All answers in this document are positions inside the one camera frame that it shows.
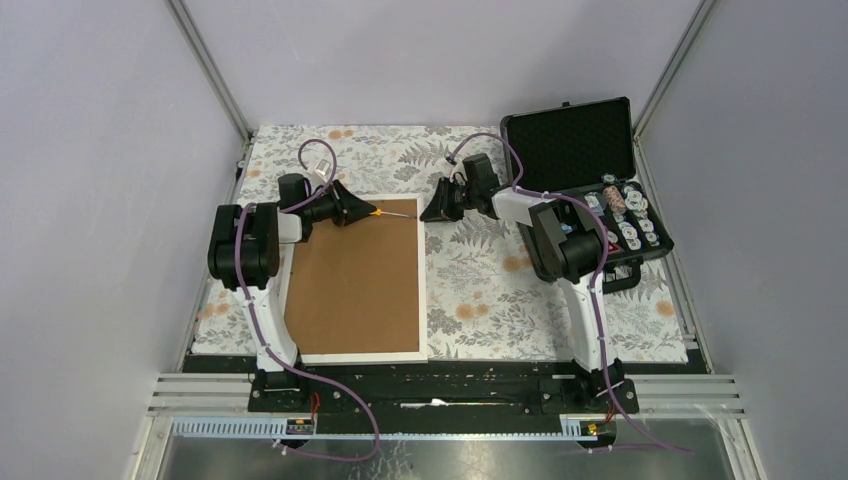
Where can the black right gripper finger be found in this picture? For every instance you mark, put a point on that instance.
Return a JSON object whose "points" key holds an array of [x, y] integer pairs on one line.
{"points": [[440, 207], [456, 210]]}

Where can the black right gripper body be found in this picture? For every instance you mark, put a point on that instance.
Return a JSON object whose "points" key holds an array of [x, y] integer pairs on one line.
{"points": [[468, 193]]}

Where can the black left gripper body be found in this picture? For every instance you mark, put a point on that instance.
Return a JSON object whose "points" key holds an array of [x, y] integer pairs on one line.
{"points": [[323, 208]]}

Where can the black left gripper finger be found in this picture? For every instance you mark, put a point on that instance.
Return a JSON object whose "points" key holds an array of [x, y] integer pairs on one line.
{"points": [[349, 205], [349, 216]]}

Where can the yellow handled screwdriver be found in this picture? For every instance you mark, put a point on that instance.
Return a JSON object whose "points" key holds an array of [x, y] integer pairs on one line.
{"points": [[384, 213]]}

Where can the white picture frame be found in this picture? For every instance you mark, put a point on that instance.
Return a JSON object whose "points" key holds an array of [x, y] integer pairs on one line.
{"points": [[357, 294]]}

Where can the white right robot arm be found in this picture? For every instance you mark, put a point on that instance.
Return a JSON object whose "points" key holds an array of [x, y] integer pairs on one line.
{"points": [[570, 241]]}

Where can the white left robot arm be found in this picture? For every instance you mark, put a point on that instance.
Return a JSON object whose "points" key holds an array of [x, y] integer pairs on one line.
{"points": [[244, 254]]}

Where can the black poker chip case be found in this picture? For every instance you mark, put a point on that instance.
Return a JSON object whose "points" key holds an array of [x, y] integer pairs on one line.
{"points": [[578, 150]]}

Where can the brown poker chip stack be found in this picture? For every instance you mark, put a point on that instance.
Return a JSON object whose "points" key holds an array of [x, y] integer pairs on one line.
{"points": [[616, 203]]}

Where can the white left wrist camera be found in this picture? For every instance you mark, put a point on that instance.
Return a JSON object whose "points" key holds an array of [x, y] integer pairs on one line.
{"points": [[323, 170]]}

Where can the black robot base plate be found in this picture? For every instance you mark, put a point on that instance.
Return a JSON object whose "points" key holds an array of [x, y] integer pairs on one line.
{"points": [[524, 382]]}

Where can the aluminium front rail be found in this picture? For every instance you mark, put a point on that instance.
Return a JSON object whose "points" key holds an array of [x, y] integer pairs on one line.
{"points": [[223, 406]]}

